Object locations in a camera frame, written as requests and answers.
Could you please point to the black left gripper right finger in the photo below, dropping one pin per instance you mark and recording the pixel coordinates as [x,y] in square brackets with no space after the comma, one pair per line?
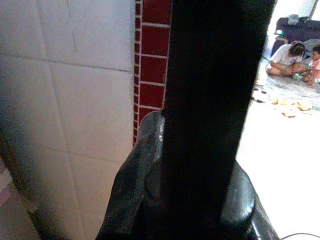
[237,200]

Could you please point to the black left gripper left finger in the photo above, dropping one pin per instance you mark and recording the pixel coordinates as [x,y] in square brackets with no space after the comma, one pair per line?
[135,180]

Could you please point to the tan flat floor item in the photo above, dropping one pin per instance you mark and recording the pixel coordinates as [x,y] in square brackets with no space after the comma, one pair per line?
[275,101]
[303,105]
[288,113]

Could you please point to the grey patterned floor rug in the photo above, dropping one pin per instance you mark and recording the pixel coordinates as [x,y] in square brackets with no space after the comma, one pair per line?
[292,87]

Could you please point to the black and white toy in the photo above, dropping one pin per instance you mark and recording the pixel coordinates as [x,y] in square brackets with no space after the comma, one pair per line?
[260,95]

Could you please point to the red brick tile column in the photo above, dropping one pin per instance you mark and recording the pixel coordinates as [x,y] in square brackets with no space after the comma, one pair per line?
[152,67]

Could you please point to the woman in white shirt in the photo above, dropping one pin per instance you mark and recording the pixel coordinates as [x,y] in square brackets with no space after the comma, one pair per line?
[287,58]

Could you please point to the child in pink top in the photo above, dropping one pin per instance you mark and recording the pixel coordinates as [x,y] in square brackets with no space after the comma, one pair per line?
[313,66]

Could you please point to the dark purple sofa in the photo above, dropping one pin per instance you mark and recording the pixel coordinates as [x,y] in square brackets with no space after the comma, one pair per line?
[297,30]

